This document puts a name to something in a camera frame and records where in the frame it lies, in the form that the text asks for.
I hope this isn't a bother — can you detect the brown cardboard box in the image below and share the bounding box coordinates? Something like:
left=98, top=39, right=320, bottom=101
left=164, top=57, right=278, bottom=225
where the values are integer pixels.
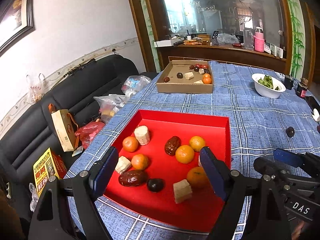
left=156, top=60, right=214, bottom=94

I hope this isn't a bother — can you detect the red plastic tray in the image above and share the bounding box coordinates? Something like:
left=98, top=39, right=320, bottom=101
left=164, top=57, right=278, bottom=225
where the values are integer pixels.
left=104, top=110, right=231, bottom=232

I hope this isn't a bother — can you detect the red label sauce jar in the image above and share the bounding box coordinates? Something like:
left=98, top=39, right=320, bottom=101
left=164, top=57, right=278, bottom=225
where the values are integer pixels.
left=296, top=77, right=308, bottom=98

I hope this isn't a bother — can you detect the wrinkled red date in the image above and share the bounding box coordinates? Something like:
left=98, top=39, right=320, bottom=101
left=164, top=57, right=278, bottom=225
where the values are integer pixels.
left=164, top=136, right=181, bottom=156

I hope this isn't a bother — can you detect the beige sugarcane chunk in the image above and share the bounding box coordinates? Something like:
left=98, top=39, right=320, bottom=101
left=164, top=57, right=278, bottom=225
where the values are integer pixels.
left=173, top=179, right=193, bottom=204

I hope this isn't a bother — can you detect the red jujube date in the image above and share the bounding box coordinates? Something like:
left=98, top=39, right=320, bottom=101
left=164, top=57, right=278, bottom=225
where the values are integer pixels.
left=118, top=170, right=148, bottom=187

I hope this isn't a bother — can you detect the pink thermos jug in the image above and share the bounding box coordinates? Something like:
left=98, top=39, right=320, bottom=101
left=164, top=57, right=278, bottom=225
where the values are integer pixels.
left=254, top=26, right=265, bottom=53

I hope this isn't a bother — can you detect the yellow red carton box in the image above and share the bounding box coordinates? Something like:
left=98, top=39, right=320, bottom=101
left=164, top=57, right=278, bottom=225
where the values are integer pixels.
left=33, top=148, right=67, bottom=196

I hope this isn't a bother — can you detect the small dark plum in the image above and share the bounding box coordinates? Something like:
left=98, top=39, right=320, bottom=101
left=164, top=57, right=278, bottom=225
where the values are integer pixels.
left=285, top=126, right=295, bottom=138

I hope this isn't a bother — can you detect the black leather sofa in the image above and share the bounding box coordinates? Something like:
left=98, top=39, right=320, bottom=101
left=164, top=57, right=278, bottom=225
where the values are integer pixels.
left=0, top=54, right=158, bottom=205

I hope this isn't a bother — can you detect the red plastic bag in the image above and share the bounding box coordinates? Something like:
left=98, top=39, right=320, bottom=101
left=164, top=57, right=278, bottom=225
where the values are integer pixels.
left=75, top=121, right=105, bottom=150

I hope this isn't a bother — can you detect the white crumpled tissue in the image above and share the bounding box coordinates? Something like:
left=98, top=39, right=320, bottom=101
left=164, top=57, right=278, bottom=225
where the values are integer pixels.
left=312, top=108, right=320, bottom=123

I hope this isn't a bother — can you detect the orange tangerine in box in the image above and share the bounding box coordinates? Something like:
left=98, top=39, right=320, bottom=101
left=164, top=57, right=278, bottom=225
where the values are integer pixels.
left=202, top=76, right=212, bottom=85

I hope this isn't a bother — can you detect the white sugarcane chunk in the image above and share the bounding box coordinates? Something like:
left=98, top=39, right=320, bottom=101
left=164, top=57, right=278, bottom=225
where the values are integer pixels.
left=134, top=126, right=150, bottom=146

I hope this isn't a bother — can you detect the white sugarcane cube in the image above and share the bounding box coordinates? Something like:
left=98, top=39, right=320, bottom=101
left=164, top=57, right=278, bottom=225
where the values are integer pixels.
left=115, top=156, right=131, bottom=175

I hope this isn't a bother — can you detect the dark glass jar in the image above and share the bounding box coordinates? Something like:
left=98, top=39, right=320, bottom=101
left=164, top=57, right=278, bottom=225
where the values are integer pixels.
left=284, top=75, right=294, bottom=90

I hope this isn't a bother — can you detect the white bowl with greens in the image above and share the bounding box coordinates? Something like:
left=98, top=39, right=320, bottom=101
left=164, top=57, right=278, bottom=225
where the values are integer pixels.
left=252, top=73, right=286, bottom=99

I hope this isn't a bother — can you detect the orange tangerine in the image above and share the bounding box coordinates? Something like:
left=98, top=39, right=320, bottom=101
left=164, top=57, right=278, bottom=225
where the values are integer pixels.
left=131, top=154, right=149, bottom=170
left=187, top=166, right=209, bottom=187
left=189, top=135, right=206, bottom=152
left=175, top=145, right=195, bottom=164
left=202, top=76, right=212, bottom=85
left=122, top=137, right=139, bottom=152

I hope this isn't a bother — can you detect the beige paper gift bag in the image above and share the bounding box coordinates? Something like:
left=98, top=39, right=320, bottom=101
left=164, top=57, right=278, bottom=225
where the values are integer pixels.
left=48, top=103, right=79, bottom=152

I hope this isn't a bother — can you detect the framed wall picture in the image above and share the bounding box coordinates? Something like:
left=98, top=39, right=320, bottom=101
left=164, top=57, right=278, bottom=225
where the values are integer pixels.
left=1, top=0, right=34, bottom=55

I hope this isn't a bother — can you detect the wooden sideboard counter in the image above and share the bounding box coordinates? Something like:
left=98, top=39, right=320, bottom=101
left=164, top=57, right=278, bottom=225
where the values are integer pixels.
left=157, top=44, right=291, bottom=74

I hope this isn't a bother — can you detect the clear plastic bag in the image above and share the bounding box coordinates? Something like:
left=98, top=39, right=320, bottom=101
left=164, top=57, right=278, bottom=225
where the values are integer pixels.
left=121, top=75, right=151, bottom=98

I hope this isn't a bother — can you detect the dark round plum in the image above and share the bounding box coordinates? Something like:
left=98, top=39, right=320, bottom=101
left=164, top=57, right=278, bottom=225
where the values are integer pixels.
left=147, top=178, right=164, bottom=192

